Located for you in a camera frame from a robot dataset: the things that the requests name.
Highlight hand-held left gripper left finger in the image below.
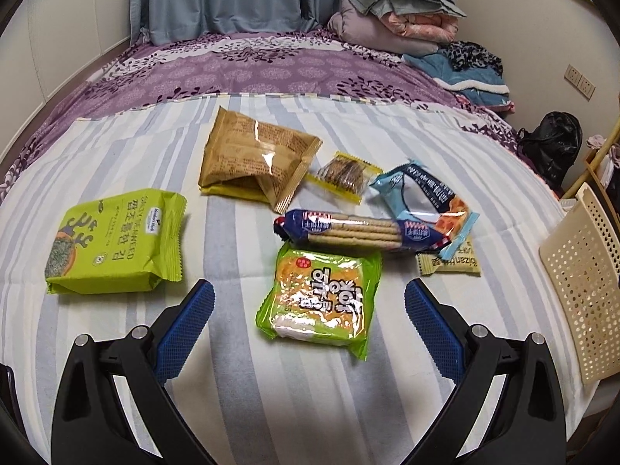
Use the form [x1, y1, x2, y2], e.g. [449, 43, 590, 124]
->
[51, 278, 216, 465]

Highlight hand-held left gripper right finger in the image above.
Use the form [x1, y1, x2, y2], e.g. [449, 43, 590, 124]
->
[404, 278, 582, 465]

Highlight green seaweed snack packet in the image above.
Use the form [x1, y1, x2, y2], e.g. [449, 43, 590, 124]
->
[45, 189, 189, 296]

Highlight cream perforated plastic basket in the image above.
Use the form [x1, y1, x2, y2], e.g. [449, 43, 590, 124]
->
[539, 183, 620, 387]

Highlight brown snack bag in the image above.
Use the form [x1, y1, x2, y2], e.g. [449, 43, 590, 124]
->
[198, 105, 324, 214]

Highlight small yellow snack packet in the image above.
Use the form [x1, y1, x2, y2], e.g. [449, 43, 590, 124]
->
[417, 237, 481, 277]

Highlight green instant noodle packet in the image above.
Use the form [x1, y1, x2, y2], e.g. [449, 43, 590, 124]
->
[256, 242, 383, 362]

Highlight dark blue biscuit stick pack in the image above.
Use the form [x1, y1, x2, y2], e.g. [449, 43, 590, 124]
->
[272, 208, 458, 255]

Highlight light blue cracker packet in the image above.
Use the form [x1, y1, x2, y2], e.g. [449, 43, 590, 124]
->
[369, 159, 480, 260]

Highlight blue white striped sheet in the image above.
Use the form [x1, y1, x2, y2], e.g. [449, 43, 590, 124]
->
[0, 94, 601, 465]

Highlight clear yellow-edged cookie packet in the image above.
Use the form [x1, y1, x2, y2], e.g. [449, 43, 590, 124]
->
[308, 151, 383, 205]

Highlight black plastic bag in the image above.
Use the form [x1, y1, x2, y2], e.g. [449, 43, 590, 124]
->
[516, 111, 583, 189]

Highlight wooden shelf rack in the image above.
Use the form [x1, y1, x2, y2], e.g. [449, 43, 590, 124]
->
[562, 121, 620, 204]

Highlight pink cloth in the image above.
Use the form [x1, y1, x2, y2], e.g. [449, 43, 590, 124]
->
[587, 134, 620, 165]

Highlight blue folded blanket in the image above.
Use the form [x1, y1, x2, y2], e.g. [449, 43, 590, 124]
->
[402, 51, 512, 107]

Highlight purple floral bedsheet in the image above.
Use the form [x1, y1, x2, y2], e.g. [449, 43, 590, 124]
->
[0, 29, 534, 199]

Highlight leopard print cloth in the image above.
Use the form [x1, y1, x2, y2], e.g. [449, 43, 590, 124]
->
[438, 41, 505, 77]

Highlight pink floral folded quilt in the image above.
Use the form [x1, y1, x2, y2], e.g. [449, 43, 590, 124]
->
[380, 10, 458, 43]

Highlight mauve folded quilt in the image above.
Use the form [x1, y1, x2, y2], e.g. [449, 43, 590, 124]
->
[327, 0, 446, 55]

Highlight pale green folded cloth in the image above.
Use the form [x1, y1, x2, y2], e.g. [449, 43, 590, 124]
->
[345, 0, 468, 19]

